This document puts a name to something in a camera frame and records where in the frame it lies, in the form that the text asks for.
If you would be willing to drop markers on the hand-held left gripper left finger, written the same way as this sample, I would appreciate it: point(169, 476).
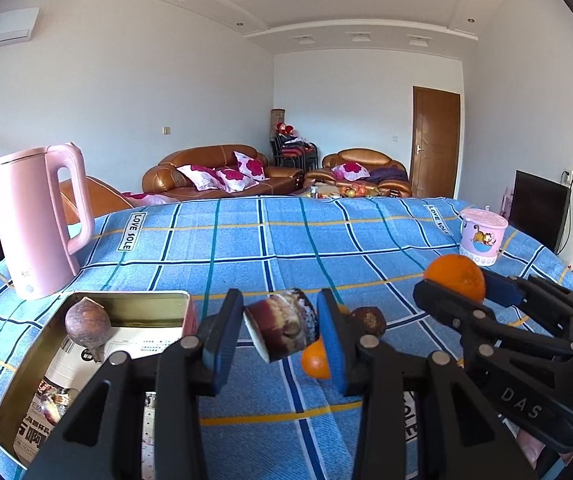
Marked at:
point(224, 342)

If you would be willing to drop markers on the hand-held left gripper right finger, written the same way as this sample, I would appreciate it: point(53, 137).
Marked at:
point(334, 347)

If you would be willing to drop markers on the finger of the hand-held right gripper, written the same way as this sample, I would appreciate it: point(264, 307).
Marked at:
point(503, 290)
point(441, 302)

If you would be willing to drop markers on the large orange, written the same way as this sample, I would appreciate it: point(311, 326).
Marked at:
point(454, 275)

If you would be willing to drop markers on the brown round fruit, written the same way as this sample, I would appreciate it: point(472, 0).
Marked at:
point(369, 321)

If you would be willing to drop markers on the metal tin box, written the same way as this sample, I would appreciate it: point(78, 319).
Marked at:
point(136, 310)

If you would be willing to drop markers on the small orange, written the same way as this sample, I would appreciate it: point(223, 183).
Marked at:
point(316, 360)

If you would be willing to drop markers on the pink cartoon cup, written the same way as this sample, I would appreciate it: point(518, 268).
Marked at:
point(481, 240)

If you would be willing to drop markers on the black television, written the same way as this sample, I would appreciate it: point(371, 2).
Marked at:
point(536, 210)

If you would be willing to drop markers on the blue plaid cloth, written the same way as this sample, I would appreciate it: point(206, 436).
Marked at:
point(276, 240)

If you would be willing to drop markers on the purple blanket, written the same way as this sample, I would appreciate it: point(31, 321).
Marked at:
point(389, 175)

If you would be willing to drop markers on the purple round fruit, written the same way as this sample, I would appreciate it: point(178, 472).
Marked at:
point(86, 322)

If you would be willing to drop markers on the coffee table with food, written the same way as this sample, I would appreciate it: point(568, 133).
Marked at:
point(336, 191)

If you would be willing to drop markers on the brown wooden door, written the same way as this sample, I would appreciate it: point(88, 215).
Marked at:
point(434, 145)

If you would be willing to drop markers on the white pillow with red flowers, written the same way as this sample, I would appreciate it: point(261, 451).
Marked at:
point(350, 170)
point(236, 180)
point(199, 177)
point(251, 165)

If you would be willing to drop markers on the small brown leather sofa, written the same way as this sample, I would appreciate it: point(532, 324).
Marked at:
point(361, 156)

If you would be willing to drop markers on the large brown leather sofa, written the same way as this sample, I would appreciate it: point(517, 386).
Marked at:
point(201, 155)

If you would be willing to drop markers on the brown leather chair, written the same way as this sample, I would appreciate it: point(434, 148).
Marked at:
point(101, 197)

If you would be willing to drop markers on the stack of dark chairs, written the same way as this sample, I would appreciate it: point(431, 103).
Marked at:
point(294, 152)

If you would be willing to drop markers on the red plush toy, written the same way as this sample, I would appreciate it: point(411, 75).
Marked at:
point(285, 128)

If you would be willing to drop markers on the pink electric kettle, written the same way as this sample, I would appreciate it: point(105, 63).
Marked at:
point(31, 220)

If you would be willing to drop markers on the white air conditioner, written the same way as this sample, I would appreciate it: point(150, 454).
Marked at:
point(1, 30)

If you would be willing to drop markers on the wall power outlet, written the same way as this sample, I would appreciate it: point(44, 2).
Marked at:
point(572, 177)

